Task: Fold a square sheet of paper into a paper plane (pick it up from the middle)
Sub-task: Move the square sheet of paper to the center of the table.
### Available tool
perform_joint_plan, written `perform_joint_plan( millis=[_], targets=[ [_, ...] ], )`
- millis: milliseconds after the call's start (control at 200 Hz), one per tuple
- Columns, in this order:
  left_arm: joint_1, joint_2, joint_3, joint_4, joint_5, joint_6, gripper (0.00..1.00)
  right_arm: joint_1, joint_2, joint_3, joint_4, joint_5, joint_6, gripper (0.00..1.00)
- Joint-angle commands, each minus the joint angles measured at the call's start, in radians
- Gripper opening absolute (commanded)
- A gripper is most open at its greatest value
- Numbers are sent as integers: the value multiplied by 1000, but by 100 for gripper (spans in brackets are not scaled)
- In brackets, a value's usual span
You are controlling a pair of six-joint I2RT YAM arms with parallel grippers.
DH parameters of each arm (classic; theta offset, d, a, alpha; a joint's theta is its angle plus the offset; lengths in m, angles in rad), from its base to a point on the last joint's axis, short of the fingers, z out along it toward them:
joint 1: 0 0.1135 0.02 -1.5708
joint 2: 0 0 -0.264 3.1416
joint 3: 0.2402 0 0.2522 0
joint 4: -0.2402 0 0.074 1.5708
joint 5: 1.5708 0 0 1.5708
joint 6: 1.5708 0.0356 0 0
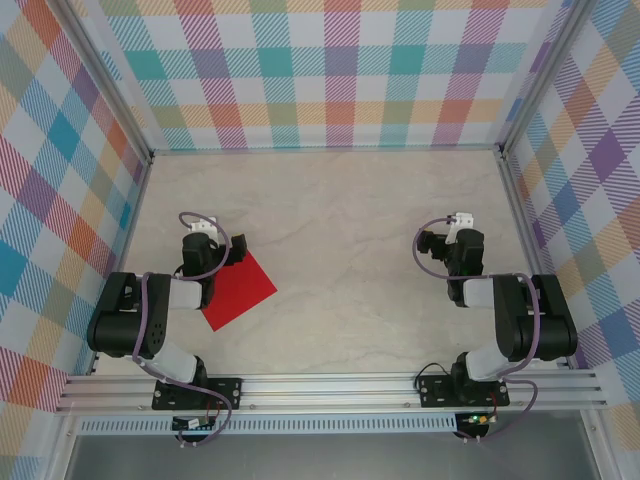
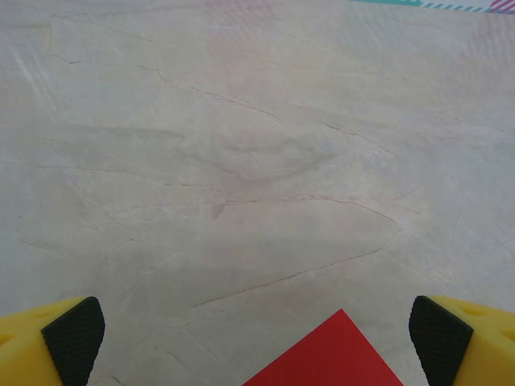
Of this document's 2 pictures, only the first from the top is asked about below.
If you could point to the red square paper sheet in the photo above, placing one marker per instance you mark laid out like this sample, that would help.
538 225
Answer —
240 295

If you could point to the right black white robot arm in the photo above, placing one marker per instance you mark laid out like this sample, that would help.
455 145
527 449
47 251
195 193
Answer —
550 325

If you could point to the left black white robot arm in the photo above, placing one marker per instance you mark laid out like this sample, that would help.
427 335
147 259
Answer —
115 330

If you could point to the circuit board with green light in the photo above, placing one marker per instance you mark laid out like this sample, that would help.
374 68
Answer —
477 419

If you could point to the small black circuit board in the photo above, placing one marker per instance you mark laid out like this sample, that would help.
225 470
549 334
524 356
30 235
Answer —
187 424

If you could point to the grey metal panel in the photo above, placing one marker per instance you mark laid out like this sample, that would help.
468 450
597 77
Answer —
325 460

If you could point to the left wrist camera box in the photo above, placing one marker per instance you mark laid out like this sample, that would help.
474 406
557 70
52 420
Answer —
205 224

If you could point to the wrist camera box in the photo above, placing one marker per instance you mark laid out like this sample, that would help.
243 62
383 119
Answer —
205 224
460 220

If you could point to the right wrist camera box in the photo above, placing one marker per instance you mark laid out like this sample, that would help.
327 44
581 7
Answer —
460 220

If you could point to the aluminium side rail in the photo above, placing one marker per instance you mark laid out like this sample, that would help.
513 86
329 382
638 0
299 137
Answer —
521 200
120 260

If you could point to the aluminium back rail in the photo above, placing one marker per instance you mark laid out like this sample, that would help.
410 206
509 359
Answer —
325 149

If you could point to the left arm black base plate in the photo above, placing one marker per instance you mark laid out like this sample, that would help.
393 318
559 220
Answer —
227 392

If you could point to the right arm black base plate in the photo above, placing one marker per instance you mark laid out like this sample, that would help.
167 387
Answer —
435 392

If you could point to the slotted metal bracket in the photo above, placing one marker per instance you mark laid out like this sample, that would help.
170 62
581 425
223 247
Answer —
96 367

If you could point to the aluminium mounting rail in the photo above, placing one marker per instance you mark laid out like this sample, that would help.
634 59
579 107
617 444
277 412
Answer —
325 392

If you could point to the aluminium frame post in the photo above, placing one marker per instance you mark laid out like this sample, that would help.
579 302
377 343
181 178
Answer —
107 85
542 75

